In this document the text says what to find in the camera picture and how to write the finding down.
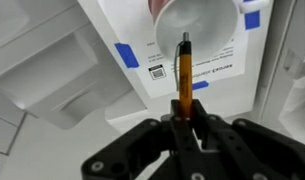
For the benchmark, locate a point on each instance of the orange pen with silver clip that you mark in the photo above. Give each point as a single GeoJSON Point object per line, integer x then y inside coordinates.
{"type": "Point", "coordinates": [185, 76]}

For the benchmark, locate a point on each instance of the red floral mug, white inside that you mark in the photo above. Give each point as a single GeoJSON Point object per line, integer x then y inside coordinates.
{"type": "Point", "coordinates": [208, 23]}

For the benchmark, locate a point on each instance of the white printed paper sheet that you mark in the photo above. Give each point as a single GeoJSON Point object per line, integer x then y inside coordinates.
{"type": "Point", "coordinates": [132, 26]}

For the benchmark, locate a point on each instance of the blue masking tape strip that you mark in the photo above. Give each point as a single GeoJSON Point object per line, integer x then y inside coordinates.
{"type": "Point", "coordinates": [126, 55]}
{"type": "Point", "coordinates": [252, 20]}
{"type": "Point", "coordinates": [200, 85]}

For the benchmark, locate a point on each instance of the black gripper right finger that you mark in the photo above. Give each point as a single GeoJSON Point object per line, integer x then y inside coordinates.
{"type": "Point", "coordinates": [252, 150]}

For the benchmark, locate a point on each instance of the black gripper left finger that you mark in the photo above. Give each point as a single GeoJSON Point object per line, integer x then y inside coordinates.
{"type": "Point", "coordinates": [178, 146]}

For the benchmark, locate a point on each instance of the white moulded plastic tray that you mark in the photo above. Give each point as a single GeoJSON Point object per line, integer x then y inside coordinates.
{"type": "Point", "coordinates": [52, 73]}

